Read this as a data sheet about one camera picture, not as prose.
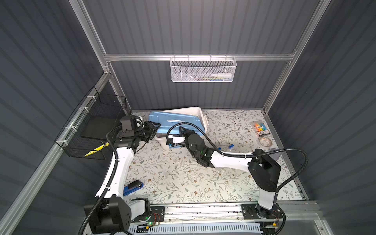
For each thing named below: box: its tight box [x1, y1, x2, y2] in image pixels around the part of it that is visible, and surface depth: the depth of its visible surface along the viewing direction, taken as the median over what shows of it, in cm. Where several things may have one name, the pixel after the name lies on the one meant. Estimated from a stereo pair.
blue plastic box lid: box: [148, 111, 206, 134], surface depth 94 cm
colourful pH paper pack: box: [253, 121, 271, 137], surface depth 110 cm
